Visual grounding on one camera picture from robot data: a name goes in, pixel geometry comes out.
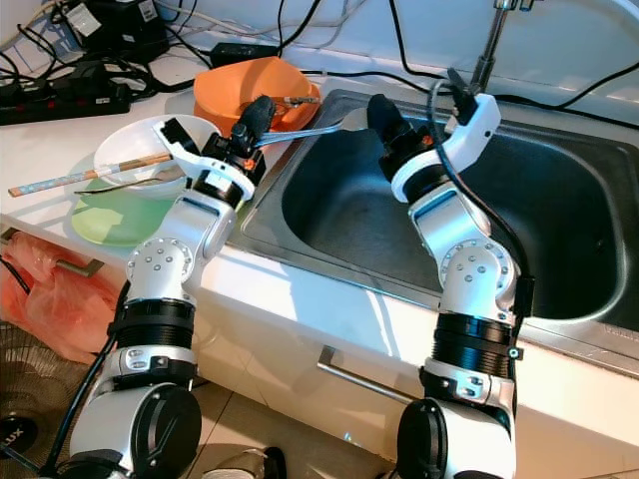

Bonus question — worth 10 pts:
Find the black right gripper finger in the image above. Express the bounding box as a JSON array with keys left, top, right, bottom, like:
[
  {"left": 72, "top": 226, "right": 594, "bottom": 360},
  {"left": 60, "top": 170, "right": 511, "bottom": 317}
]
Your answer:
[{"left": 364, "top": 93, "right": 410, "bottom": 146}]

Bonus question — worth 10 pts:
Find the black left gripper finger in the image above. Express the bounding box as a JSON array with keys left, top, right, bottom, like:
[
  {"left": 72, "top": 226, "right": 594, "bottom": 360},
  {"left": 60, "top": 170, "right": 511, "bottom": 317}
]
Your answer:
[{"left": 233, "top": 95, "right": 276, "bottom": 146}]

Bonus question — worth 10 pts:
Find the white ribbed bowl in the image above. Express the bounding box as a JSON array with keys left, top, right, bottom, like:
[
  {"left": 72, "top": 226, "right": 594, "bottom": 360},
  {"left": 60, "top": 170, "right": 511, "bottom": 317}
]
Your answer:
[{"left": 95, "top": 115, "right": 221, "bottom": 199}]

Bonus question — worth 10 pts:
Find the wooden chopstick patterned end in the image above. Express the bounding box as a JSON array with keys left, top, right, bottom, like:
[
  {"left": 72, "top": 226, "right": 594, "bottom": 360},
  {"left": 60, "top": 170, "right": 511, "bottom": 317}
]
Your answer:
[
  {"left": 10, "top": 150, "right": 176, "bottom": 195},
  {"left": 8, "top": 152, "right": 174, "bottom": 198}
]

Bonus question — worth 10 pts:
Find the white kitchen cabinet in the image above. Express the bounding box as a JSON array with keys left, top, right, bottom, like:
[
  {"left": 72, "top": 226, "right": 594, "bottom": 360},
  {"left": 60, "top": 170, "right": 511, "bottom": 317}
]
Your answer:
[{"left": 0, "top": 205, "right": 639, "bottom": 479}]

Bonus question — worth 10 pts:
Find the orange bowl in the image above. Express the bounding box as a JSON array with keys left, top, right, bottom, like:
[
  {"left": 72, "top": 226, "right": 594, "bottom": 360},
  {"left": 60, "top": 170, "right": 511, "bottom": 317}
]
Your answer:
[{"left": 193, "top": 56, "right": 322, "bottom": 136}]

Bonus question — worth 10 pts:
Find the black power adapter brick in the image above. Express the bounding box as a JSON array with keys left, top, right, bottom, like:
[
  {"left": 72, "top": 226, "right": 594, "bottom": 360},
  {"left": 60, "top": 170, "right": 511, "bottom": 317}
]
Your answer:
[{"left": 210, "top": 40, "right": 281, "bottom": 69}]

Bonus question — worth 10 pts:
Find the stainless steel sink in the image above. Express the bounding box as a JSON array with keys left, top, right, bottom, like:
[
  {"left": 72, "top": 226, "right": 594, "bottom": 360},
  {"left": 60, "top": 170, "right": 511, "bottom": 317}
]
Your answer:
[{"left": 238, "top": 88, "right": 639, "bottom": 378}]

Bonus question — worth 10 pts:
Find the chrome faucet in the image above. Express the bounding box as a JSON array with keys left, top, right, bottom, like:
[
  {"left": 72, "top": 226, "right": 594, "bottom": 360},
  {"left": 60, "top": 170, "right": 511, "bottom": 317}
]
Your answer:
[{"left": 444, "top": 0, "right": 535, "bottom": 101}]

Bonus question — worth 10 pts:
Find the light green plate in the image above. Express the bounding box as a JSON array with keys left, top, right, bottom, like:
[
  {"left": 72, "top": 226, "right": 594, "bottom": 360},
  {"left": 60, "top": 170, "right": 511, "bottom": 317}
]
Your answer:
[{"left": 70, "top": 175, "right": 196, "bottom": 248}]

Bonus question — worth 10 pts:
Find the black battery charger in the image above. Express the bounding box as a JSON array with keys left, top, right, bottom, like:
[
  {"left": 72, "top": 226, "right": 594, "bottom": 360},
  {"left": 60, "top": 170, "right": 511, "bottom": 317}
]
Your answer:
[{"left": 60, "top": 0, "right": 171, "bottom": 63}]

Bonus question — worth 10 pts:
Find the black power strip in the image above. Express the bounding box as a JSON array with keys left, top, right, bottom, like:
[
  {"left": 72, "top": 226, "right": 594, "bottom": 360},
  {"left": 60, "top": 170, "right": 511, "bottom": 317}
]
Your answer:
[{"left": 0, "top": 75, "right": 133, "bottom": 126}]

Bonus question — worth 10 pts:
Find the red plastic bag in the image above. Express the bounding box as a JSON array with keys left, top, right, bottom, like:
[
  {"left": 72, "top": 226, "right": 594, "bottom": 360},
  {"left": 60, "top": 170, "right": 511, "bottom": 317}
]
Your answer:
[{"left": 0, "top": 232, "right": 126, "bottom": 365}]

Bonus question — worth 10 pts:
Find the black floor fan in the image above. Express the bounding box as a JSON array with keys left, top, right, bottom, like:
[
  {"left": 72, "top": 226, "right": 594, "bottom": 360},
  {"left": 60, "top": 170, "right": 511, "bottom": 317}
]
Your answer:
[{"left": 0, "top": 319, "right": 121, "bottom": 479}]

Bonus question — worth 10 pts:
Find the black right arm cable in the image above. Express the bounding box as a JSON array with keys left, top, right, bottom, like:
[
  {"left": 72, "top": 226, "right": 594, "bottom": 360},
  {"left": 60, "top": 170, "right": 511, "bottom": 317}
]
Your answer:
[{"left": 427, "top": 78, "right": 535, "bottom": 350}]

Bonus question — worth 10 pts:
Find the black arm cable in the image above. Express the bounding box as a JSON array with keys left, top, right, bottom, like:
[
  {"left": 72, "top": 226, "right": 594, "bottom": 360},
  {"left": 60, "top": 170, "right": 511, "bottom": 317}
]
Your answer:
[
  {"left": 50, "top": 329, "right": 121, "bottom": 479},
  {"left": 427, "top": 78, "right": 535, "bottom": 350}
]

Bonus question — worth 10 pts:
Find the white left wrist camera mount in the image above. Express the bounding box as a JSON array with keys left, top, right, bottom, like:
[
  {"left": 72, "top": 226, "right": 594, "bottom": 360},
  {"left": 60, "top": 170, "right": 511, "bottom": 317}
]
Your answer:
[{"left": 160, "top": 115, "right": 261, "bottom": 201}]

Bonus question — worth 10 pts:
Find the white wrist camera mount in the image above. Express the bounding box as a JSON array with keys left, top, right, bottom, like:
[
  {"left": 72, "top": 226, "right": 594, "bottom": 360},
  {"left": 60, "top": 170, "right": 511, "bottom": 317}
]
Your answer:
[
  {"left": 389, "top": 92, "right": 502, "bottom": 206},
  {"left": 160, "top": 115, "right": 261, "bottom": 201}
]

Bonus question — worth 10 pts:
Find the brown utensil with patterned handle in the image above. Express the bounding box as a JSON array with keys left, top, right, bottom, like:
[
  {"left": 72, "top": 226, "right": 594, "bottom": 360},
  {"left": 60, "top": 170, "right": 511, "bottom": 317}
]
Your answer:
[{"left": 272, "top": 92, "right": 325, "bottom": 109}]

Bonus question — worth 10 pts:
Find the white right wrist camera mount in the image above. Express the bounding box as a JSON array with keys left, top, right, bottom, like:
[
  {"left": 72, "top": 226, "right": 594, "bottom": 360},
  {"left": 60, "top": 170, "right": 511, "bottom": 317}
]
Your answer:
[{"left": 389, "top": 92, "right": 502, "bottom": 206}]

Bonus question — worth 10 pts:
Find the black power cable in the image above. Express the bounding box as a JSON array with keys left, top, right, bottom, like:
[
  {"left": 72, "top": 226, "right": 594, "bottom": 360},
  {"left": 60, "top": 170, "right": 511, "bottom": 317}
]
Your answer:
[
  {"left": 499, "top": 60, "right": 639, "bottom": 111},
  {"left": 387, "top": 0, "right": 455, "bottom": 86}
]

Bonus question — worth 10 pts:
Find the short steel cabinet handle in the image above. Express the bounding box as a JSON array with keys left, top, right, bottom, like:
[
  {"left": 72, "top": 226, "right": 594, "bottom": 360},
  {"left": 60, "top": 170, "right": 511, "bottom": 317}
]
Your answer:
[{"left": 0, "top": 228, "right": 106, "bottom": 278}]

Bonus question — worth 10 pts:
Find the long steel drawer handle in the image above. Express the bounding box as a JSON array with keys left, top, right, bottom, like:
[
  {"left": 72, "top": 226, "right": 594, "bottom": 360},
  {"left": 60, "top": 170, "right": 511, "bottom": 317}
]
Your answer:
[{"left": 317, "top": 345, "right": 435, "bottom": 405}]

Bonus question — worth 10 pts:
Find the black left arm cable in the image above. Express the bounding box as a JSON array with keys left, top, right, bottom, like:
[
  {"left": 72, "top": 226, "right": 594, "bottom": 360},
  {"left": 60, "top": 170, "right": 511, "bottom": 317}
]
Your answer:
[{"left": 50, "top": 329, "right": 121, "bottom": 479}]

